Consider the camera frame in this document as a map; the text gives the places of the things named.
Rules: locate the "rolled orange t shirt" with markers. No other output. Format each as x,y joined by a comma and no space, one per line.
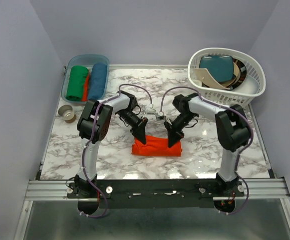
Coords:
85,88

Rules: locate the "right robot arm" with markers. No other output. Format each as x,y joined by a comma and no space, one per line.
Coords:
233,131

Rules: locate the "teal folded garment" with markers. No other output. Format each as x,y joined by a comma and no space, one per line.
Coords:
221,68

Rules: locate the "rolled green t shirt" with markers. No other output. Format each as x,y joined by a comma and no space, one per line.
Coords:
76,82

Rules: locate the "beige garment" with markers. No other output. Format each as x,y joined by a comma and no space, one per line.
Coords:
203,78

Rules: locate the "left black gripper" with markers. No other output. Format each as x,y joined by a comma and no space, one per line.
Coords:
138,131

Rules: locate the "rolled blue t shirt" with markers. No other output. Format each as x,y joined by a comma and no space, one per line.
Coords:
98,80

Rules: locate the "tape roll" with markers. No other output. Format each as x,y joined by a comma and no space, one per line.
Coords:
67,113

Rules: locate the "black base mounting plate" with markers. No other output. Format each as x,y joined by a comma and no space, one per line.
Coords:
154,193

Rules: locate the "white laundry basket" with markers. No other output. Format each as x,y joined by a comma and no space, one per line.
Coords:
253,86

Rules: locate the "clear blue plastic bin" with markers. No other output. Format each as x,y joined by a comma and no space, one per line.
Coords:
86,60

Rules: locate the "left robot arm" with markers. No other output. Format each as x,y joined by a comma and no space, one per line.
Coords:
93,127

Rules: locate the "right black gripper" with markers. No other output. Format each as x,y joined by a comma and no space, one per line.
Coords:
174,134

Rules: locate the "aluminium rail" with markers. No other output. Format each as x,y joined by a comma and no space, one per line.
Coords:
56,190

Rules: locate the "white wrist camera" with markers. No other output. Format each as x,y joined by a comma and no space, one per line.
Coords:
160,116
149,110

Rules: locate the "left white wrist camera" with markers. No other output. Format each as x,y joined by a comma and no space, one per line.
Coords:
149,110

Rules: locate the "orange t shirt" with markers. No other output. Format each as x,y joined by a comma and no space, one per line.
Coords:
85,88
156,147

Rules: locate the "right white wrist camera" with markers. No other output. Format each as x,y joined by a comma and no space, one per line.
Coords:
160,116

